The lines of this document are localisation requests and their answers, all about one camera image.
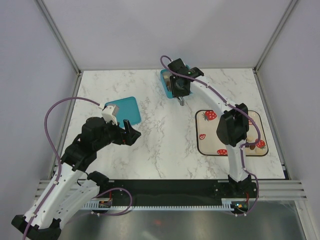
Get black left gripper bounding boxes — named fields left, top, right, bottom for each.
left=94, top=116, right=141, bottom=150

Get strawberry print tray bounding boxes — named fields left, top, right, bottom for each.
left=195, top=110, right=269, bottom=157

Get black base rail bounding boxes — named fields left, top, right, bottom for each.
left=107, top=179, right=257, bottom=206

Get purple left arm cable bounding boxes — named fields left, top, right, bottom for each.
left=22, top=97, right=103, bottom=238

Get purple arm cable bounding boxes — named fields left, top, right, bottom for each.
left=22, top=97, right=103, bottom=238
left=159, top=55, right=262, bottom=216

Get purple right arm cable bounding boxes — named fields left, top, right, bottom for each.
left=159, top=55, right=262, bottom=216

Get white slotted cable duct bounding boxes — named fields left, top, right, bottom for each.
left=81, top=198, right=245, bottom=212

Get metal tongs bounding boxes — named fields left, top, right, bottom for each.
left=177, top=96, right=185, bottom=106

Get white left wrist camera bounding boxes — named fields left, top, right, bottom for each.
left=101, top=104, right=119, bottom=126

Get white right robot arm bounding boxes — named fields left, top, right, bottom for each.
left=163, top=58, right=254, bottom=198

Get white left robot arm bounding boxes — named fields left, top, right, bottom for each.
left=11, top=117, right=141, bottom=240

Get teal chocolate box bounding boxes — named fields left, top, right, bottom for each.
left=160, top=65, right=204, bottom=99

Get teal box lid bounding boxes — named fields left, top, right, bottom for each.
left=105, top=96, right=142, bottom=128

